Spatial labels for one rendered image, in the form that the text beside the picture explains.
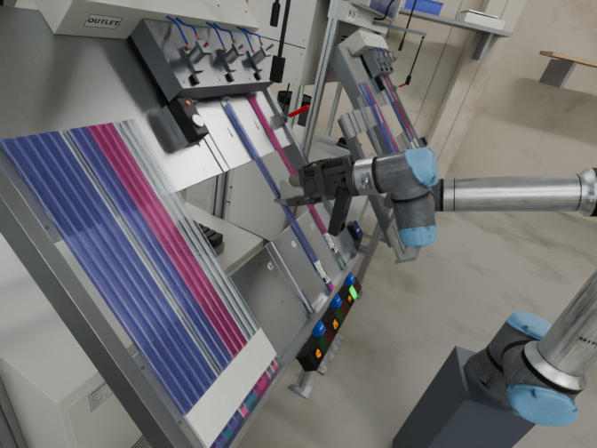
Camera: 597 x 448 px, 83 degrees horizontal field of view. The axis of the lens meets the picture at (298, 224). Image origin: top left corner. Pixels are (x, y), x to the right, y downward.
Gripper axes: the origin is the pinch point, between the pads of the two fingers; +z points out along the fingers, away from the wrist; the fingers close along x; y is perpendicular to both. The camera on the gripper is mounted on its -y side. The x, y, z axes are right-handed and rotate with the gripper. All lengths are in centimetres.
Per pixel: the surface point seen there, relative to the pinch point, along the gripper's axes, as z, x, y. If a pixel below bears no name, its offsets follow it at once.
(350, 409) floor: 15, -25, -96
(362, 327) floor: 23, -71, -92
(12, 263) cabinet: 60, 33, 4
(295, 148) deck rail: 2.9, -19.0, 9.8
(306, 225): -1.5, -5.7, -8.9
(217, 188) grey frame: 39.2, -22.0, 2.6
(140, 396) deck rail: -3.0, 48.8, -10.2
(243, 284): -1.5, 23.0, -9.0
